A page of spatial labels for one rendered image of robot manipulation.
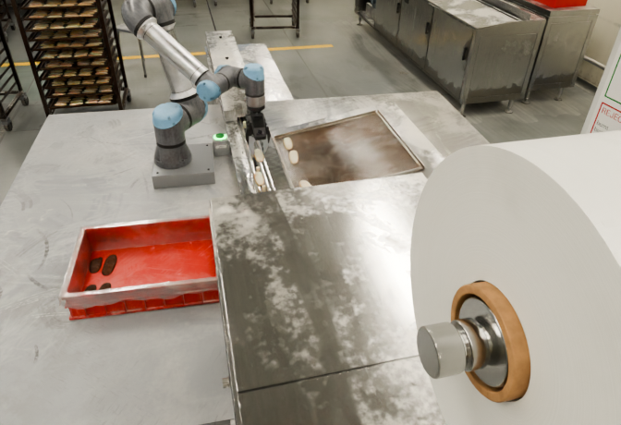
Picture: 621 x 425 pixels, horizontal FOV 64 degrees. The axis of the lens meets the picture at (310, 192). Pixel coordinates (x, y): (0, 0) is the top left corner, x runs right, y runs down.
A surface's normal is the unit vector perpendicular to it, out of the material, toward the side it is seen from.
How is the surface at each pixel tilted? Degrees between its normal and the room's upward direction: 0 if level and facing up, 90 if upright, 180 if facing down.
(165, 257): 0
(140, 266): 0
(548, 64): 90
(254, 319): 0
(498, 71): 90
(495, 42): 90
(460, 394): 94
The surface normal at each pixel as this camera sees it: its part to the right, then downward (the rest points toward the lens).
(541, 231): -0.97, 0.12
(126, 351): 0.02, -0.82
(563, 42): 0.25, 0.56
